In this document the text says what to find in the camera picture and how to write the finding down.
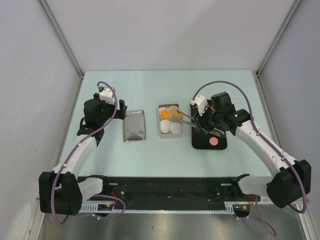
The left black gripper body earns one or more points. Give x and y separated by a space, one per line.
108 109

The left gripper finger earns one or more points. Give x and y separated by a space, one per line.
122 105
121 113

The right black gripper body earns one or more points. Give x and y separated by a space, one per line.
209 119

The metal tongs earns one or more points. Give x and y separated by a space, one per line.
190 121

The round orange cookie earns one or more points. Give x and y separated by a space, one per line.
177 114

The orange pineapple cookie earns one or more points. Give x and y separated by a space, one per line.
164 114

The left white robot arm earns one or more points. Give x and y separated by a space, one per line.
60 192

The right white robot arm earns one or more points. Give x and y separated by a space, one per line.
290 179

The silver tin lid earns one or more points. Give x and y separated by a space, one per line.
134 126

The pink round cookie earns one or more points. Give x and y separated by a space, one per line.
214 141

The black tray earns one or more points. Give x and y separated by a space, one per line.
200 141

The white paper cup front-right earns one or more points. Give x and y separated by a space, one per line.
176 128

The white paper cup back-right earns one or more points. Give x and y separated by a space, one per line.
173 108

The white paper cup back-left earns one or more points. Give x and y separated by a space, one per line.
163 108

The lavender cookie tin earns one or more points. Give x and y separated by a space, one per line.
169 135

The white paper cup front-left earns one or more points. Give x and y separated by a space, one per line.
165 126

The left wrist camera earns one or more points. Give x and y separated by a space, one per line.
106 94

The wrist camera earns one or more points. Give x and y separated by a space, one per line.
200 104
106 94

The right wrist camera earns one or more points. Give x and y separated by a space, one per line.
200 104

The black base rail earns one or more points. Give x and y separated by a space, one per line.
172 193

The white cable duct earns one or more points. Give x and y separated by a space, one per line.
228 208

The left aluminium frame post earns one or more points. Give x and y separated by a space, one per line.
52 20

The aluminium frame post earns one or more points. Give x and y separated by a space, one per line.
52 20
294 8

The right aluminium frame post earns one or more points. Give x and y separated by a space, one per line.
294 8

